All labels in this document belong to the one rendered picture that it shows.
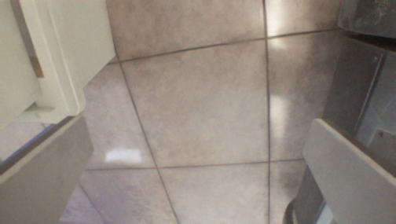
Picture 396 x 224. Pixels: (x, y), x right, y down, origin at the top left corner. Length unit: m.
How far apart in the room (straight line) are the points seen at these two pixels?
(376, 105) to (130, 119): 0.52
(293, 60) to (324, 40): 0.07
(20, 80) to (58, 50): 0.06
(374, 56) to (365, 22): 0.05
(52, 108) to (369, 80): 0.46
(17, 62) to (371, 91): 0.46
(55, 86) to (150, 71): 0.25
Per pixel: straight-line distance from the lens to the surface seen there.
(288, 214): 0.67
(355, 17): 0.37
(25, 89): 0.33
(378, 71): 0.35
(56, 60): 0.31
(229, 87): 0.48
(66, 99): 0.32
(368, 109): 0.37
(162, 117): 0.55
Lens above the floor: 0.45
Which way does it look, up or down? 60 degrees down
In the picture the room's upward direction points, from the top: 165 degrees counter-clockwise
